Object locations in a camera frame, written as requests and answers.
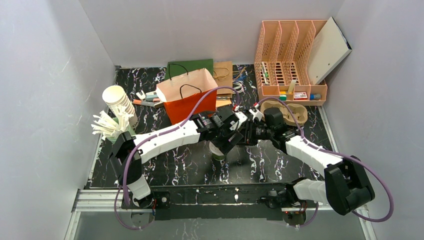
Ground orange paper bag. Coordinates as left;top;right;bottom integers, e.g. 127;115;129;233
156;68;218;125

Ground red small box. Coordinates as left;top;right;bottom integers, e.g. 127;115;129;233
293;92;309;101

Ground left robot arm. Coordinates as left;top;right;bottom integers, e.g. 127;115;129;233
109;108;248;204

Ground brown kraft paper bag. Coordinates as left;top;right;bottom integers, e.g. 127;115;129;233
212;61;233;108

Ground pink desk file organizer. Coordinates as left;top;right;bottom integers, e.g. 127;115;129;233
254;20;328;106

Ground white board panel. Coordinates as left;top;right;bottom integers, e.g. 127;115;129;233
306;16;352;85

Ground green cup of straws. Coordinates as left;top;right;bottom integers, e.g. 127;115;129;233
91;111;136;144

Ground stack of pulp cup carriers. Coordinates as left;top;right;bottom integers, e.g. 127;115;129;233
260;100;308;127

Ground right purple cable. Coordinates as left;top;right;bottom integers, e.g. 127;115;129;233
253;96;395;228

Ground green paper bag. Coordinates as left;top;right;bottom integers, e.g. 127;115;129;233
164;58;214;80

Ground tall stack paper cups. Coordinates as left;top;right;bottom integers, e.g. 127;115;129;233
102;85;139;130

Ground single white cup lid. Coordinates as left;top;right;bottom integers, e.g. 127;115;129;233
209;141;225;155

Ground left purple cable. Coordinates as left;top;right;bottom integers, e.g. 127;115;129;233
113;86;241;231

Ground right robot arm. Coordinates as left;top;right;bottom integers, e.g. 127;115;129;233
242;107;375;216

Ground metal base rail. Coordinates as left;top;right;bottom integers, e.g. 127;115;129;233
66;183;377;240

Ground purple cable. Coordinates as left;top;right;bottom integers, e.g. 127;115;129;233
113;86;241;231
253;96;395;228

